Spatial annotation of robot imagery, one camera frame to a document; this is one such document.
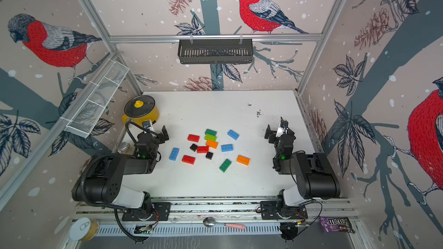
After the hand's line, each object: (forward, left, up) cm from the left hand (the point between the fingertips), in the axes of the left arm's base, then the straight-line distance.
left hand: (158, 124), depth 91 cm
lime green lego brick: (-2, -28, -10) cm, 30 cm away
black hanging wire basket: (+44, -30, +17) cm, 56 cm away
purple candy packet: (-43, -83, -7) cm, 94 cm away
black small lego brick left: (-9, -19, -9) cm, 23 cm away
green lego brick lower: (-19, -37, -9) cm, 42 cm away
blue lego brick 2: (-9, -38, -9) cm, 40 cm away
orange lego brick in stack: (-7, -29, -9) cm, 31 cm away
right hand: (0, -66, 0) cm, 66 cm away
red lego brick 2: (-11, -24, -9) cm, 28 cm away
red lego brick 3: (-16, -18, -9) cm, 26 cm away
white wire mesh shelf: (-5, +31, +10) cm, 33 cm away
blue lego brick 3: (-1, -41, -9) cm, 42 cm away
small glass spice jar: (-13, +13, 0) cm, 19 cm away
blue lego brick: (-13, -9, -9) cm, 18 cm away
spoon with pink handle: (-43, -31, -11) cm, 54 cm away
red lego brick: (-3, -18, -9) cm, 21 cm away
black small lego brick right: (-13, -28, -9) cm, 32 cm away
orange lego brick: (-16, -46, -9) cm, 50 cm away
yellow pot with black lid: (+11, +13, +1) cm, 17 cm away
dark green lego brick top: (+2, -27, -10) cm, 29 cm away
